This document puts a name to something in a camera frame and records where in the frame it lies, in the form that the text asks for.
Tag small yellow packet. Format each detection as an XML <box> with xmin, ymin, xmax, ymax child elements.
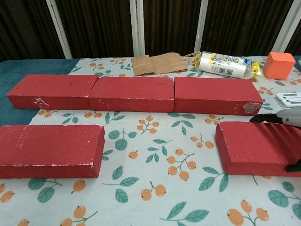
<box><xmin>250</xmin><ymin>60</ymin><xmax>262</xmax><ymax>77</ymax></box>

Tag red foam brick chipped corner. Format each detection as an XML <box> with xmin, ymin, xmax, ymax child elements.
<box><xmin>173</xmin><ymin>76</ymin><xmax>263</xmax><ymax>116</ymax></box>

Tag floral tablecloth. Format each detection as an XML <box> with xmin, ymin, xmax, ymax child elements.
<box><xmin>0</xmin><ymin>55</ymin><xmax>301</xmax><ymax>226</ymax></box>

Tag orange cube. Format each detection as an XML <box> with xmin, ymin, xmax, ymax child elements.
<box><xmin>262</xmin><ymin>51</ymin><xmax>296</xmax><ymax>80</ymax></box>

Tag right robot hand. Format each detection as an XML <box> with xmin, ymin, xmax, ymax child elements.
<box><xmin>249</xmin><ymin>108</ymin><xmax>301</xmax><ymax>172</ymax></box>

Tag brown paper bag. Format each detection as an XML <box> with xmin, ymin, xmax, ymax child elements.
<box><xmin>131</xmin><ymin>51</ymin><xmax>203</xmax><ymax>77</ymax></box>

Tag white plastic bag roll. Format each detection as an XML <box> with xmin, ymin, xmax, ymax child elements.
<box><xmin>193</xmin><ymin>51</ymin><xmax>253</xmax><ymax>80</ymax></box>

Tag white folding stand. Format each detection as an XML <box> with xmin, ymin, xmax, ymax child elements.
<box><xmin>274</xmin><ymin>92</ymin><xmax>301</xmax><ymax>110</ymax></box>

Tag dark folding screen white frames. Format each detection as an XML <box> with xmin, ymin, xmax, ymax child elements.
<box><xmin>0</xmin><ymin>0</ymin><xmax>301</xmax><ymax>59</ymax></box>

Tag red foam brick white scuffs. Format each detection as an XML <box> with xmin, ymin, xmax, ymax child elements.
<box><xmin>0</xmin><ymin>124</ymin><xmax>105</xmax><ymax>179</ymax></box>

